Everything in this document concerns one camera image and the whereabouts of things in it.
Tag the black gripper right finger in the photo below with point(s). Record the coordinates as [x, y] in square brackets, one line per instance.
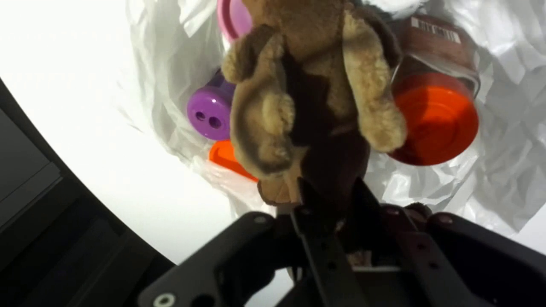
[444, 262]

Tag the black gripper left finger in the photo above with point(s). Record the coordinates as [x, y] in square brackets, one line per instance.
[239, 267]

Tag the red-orange lid dough tub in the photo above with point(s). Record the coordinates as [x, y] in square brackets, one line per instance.
[227, 158]

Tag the red rubber bung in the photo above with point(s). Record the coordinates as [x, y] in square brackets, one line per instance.
[437, 122]

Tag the purple dough tub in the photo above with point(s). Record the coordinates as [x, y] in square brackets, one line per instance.
[208, 114]

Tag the brown plush toy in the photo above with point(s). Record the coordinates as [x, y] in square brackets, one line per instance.
[312, 104]

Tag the pink lid dough tub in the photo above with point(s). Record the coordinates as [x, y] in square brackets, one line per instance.
[232, 18]

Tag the white plastic bag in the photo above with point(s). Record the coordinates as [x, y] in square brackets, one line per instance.
[512, 126]

